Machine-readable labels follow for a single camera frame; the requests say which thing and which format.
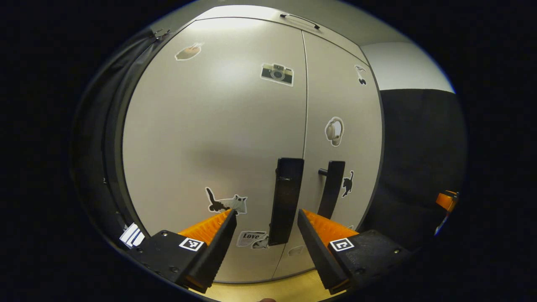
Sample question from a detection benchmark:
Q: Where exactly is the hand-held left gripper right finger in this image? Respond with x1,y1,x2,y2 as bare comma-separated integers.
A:
297,209,412,295

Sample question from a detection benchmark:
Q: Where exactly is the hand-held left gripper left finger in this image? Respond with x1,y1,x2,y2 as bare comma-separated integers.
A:
126,209,237,294

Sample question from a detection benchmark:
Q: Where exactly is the black door handle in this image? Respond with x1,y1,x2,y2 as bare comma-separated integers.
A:
268,157,305,247
317,160,346,221

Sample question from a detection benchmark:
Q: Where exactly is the white cabinet door camera sticker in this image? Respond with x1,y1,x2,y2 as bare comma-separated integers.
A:
122,17,309,284

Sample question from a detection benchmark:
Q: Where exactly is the white cabinet door headphone sticker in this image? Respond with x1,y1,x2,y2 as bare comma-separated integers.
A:
272,31,384,279

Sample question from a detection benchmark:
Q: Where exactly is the white grey cabinet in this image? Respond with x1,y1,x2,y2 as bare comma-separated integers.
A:
103,4,386,285

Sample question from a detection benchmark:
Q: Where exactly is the white striped object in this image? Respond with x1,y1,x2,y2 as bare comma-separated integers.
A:
119,222,146,249

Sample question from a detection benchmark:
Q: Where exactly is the black drawer handle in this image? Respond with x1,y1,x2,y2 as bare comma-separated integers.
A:
280,13,321,31

